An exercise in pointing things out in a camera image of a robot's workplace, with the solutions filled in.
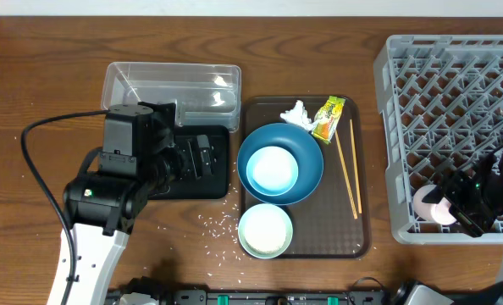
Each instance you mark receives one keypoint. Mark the grey dishwasher rack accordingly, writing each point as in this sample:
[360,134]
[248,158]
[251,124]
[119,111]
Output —
[441,99]

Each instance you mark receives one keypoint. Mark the yellow snack wrapper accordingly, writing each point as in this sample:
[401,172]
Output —
[327,118]

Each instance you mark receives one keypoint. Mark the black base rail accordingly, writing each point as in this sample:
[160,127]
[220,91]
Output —
[149,291]

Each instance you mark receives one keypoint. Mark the light blue bowl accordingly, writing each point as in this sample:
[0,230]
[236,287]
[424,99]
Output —
[272,171]

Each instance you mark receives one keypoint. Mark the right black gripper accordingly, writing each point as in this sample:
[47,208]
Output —
[474,224]

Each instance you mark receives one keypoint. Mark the pink cup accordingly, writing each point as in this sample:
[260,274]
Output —
[434,212]

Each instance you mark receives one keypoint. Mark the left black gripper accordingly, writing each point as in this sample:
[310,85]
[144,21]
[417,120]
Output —
[186,151]

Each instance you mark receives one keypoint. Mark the clear plastic bin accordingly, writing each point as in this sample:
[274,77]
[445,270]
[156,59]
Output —
[203,94]

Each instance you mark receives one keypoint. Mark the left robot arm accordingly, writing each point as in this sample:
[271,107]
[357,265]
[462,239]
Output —
[144,157]

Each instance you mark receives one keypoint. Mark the white tissue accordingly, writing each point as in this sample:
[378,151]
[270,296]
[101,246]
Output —
[298,116]

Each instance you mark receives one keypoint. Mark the brown serving tray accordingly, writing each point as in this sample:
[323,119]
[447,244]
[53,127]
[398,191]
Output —
[323,224]

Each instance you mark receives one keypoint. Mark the green bowl with rice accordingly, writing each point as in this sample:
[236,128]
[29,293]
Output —
[265,231]

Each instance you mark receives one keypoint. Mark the black tray bin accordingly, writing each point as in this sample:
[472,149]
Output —
[213,187]

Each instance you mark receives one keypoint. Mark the dark blue plate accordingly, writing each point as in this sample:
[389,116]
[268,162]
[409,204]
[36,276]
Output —
[300,145]

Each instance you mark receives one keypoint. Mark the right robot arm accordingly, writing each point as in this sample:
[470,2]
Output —
[416,292]

